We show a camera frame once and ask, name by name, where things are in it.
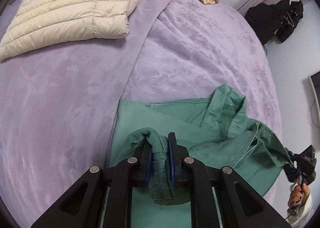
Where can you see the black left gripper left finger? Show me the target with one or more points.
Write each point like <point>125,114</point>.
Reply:
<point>101,197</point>

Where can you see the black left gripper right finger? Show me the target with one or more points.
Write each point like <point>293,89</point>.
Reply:
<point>219,197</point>

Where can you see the green shirt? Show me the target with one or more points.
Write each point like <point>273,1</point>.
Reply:
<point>215,130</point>

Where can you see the right hand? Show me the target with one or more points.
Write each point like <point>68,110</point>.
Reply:
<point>299,194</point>

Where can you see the white framed panel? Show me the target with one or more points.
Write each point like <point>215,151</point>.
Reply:
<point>315,83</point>

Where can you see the lilac plush bed blanket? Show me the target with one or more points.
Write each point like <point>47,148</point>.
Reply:
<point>58,104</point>

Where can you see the cream quilted down jacket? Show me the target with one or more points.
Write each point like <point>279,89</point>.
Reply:
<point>42,23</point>

